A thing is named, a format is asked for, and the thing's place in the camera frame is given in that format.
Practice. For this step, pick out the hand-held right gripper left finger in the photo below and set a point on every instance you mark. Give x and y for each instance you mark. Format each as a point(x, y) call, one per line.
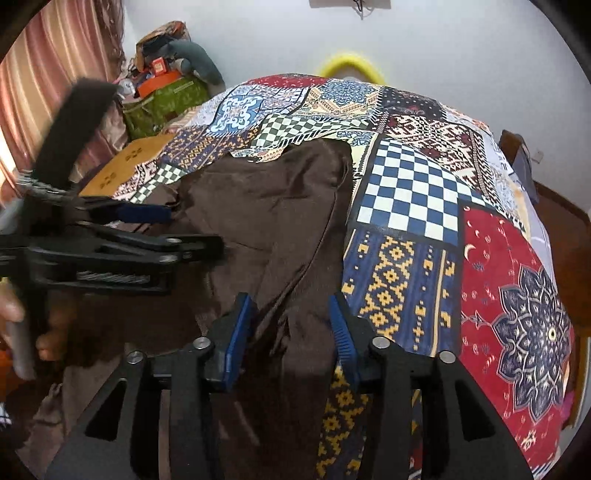
point(233, 341)

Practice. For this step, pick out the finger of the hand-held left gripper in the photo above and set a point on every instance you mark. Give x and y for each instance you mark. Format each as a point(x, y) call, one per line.
point(184, 244)
point(143, 213)

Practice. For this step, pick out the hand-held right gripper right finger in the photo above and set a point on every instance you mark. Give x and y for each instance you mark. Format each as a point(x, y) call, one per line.
point(344, 337)

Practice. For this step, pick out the brown pants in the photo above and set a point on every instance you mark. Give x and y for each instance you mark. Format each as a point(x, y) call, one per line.
point(277, 207)

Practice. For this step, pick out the person's left hand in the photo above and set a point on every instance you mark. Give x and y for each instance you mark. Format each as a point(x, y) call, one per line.
point(51, 339)

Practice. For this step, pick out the bamboo lap desk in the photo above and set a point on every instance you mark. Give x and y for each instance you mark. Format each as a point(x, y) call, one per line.
point(120, 166)

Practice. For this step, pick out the pink striped curtain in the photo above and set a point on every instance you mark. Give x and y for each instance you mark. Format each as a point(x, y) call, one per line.
point(46, 55)

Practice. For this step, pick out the green fabric storage box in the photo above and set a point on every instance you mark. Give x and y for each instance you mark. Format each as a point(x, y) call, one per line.
point(171, 99)

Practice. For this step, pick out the orange flat box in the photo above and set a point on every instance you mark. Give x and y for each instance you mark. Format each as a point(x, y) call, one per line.
point(159, 79)

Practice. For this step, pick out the small red box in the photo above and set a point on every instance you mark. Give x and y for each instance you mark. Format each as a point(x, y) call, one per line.
point(158, 67)

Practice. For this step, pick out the brown patterned bag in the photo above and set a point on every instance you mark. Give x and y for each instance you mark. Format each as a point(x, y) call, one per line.
point(161, 44)

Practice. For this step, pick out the patchwork printed blanket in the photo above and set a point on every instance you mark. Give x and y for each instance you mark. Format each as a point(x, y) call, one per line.
point(406, 194)

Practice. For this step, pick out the grey plush toy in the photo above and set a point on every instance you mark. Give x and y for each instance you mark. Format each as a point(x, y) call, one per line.
point(203, 60)

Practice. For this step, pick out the yellow foam tube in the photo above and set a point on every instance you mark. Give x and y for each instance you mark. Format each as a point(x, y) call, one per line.
point(351, 57)

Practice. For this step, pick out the dark backpack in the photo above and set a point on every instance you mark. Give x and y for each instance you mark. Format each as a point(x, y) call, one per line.
point(525, 161)

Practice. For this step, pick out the small wall monitor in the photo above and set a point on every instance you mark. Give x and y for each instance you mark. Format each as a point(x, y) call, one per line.
point(332, 2)

